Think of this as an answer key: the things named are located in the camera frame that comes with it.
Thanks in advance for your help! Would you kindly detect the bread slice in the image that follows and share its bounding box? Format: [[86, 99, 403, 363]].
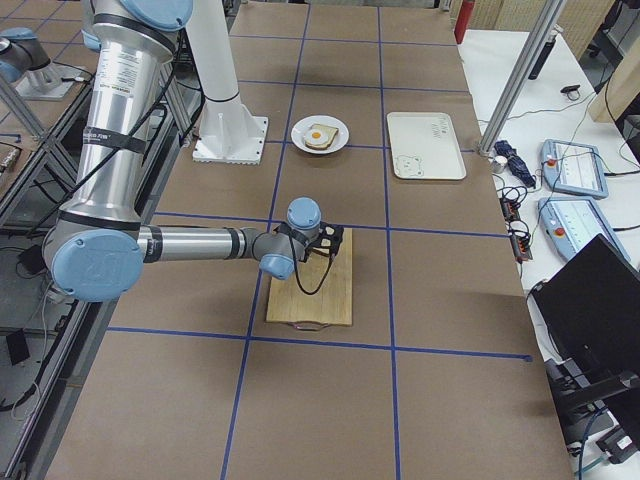
[[303, 123, 339, 150], [311, 239, 337, 258]]

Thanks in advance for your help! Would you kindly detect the small metal cylinder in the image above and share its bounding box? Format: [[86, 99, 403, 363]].
[[491, 155, 508, 174]]

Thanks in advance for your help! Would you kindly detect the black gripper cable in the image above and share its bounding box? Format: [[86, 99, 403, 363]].
[[289, 234, 335, 296]]

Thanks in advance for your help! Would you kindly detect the lower teach pendant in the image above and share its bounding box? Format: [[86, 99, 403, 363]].
[[538, 196, 630, 261]]

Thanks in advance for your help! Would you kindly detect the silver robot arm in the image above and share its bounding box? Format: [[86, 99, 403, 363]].
[[43, 1, 343, 302]]

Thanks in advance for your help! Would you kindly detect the folded blue umbrella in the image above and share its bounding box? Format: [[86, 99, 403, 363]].
[[494, 140, 536, 188]]

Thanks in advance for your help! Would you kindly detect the fried egg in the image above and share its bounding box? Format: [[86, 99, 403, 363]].
[[303, 128, 329, 145]]

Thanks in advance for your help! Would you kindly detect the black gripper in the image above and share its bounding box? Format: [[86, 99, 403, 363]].
[[302, 221, 344, 262]]

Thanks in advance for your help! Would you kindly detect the wooden cutting board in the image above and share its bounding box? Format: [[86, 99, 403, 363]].
[[266, 228, 353, 331]]

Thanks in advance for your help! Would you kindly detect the teach pendant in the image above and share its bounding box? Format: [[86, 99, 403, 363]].
[[541, 139, 609, 199], [538, 196, 630, 261]]

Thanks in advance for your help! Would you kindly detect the black laptop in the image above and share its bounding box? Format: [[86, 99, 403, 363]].
[[533, 234, 639, 379]]

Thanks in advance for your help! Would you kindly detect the red fire extinguisher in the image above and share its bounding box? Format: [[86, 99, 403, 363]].
[[454, 0, 475, 44]]

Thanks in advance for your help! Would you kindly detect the upper teach pendant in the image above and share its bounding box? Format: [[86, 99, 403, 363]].
[[541, 139, 609, 199]]

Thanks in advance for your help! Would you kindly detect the black handheld tool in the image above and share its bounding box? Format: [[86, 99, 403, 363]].
[[528, 32, 557, 80]]

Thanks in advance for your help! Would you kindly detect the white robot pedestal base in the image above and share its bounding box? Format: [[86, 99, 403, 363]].
[[186, 0, 269, 165]]

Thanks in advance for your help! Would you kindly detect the orange black power strip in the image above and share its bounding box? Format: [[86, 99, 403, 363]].
[[499, 197, 533, 264]]

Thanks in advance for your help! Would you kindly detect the cream bear tray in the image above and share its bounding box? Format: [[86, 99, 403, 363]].
[[387, 112, 466, 181]]

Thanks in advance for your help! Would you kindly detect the bread slice on plate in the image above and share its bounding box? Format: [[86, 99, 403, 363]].
[[303, 123, 339, 150]]

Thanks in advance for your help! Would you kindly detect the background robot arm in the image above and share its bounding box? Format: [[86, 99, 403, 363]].
[[1, 27, 75, 101]]

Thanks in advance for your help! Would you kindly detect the aluminium frame post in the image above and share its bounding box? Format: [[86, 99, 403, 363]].
[[478, 0, 566, 156]]

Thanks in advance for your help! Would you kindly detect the black monitor stand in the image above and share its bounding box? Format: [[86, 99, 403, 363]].
[[544, 359, 639, 445]]

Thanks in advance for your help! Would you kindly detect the white round plate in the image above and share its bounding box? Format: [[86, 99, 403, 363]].
[[290, 115, 350, 155]]

